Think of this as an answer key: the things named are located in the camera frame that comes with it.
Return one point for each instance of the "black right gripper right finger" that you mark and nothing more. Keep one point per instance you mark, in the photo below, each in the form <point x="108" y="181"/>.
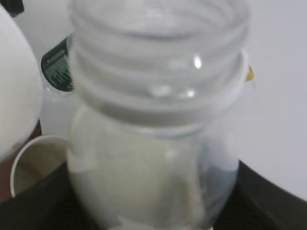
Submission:
<point x="258" y="204"/>

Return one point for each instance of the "white milk bottle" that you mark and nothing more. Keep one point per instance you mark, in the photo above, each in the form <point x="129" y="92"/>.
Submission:
<point x="153" y="145"/>

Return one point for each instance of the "yellow paper cup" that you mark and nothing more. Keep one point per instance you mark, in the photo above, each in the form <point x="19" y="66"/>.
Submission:
<point x="36" y="160"/>

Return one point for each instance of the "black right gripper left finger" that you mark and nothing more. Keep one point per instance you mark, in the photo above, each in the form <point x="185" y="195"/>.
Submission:
<point x="51" y="204"/>

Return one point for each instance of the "clear water bottle green label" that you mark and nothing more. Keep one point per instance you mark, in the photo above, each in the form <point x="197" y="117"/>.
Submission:
<point x="59" y="101"/>

